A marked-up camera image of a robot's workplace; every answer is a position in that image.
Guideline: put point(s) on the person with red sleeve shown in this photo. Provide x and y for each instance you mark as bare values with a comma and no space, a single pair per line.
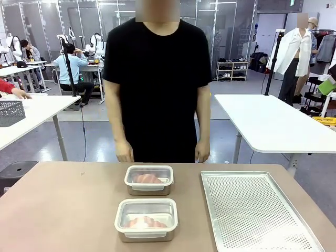
10,89

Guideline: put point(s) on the black round stool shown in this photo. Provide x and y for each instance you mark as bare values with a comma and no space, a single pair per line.
15,170

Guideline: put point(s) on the yellow flat box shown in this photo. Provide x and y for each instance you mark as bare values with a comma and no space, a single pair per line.
325,121

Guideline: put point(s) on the steel rectangular container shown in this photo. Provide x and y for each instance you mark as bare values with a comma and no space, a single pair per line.
147,238
148,192

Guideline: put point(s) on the seated person grey jacket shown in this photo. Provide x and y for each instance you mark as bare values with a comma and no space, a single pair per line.
30,53

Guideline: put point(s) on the perforated metal baking tray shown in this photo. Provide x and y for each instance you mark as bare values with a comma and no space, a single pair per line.
262,218

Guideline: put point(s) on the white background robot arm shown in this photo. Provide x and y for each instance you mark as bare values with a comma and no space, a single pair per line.
14,47
96,46

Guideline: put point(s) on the person in black t-shirt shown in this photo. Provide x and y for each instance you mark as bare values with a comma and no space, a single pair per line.
157,78

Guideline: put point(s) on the white shoe rack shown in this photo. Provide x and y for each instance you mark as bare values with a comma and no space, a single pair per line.
232,71

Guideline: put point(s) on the white table with grey leg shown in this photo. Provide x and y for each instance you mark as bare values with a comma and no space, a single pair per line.
39,115

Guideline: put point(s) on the person's right hand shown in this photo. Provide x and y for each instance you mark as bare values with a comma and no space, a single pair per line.
124,152

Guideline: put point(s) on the denim jacket on rack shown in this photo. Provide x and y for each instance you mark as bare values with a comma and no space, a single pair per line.
326,48

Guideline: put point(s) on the black cap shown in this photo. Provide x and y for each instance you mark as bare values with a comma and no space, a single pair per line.
22,64

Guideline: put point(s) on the golden croissant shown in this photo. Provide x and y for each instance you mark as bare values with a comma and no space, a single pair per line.
147,179
143,223

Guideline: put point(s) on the black bag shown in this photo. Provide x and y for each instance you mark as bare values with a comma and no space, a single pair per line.
258,61

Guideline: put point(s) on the seated person light blue shirt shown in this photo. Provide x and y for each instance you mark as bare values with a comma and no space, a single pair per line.
69,68

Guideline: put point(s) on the yellow plastic crate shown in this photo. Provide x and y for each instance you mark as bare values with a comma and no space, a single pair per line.
210,95

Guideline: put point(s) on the person's right forearm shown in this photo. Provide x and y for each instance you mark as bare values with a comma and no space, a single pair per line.
120,126

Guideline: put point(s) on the grey perforated basket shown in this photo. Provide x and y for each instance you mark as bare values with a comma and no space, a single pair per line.
10,114

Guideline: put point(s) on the black camera stand pole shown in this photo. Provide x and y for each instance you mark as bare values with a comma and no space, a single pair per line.
273,63

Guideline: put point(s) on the person's left hand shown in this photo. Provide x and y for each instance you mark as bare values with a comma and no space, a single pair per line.
202,152

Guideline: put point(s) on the white background desk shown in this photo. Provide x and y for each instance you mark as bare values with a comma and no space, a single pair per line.
18,71

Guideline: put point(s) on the black cart with green box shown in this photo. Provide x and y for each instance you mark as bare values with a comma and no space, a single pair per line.
323,92

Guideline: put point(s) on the person's left forearm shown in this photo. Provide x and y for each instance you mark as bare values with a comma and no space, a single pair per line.
203,126

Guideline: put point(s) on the clear plastic clip lid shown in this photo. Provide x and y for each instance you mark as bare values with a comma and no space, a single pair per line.
149,168
147,202

